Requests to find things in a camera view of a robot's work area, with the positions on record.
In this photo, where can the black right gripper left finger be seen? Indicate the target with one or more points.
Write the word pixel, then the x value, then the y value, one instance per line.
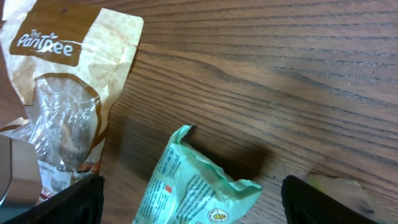
pixel 80 203

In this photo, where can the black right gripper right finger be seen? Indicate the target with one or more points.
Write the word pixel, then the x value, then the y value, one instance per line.
pixel 304 204

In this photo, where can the teal white carton pack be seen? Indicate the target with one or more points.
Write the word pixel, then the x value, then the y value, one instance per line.
pixel 351 194

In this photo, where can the teal white packet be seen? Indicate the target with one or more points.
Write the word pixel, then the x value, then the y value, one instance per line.
pixel 187 187

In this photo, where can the brown Pantree snack pouch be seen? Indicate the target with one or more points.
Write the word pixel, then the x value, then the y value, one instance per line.
pixel 68 63

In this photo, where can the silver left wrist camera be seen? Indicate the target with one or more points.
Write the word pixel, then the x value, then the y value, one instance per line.
pixel 21 183

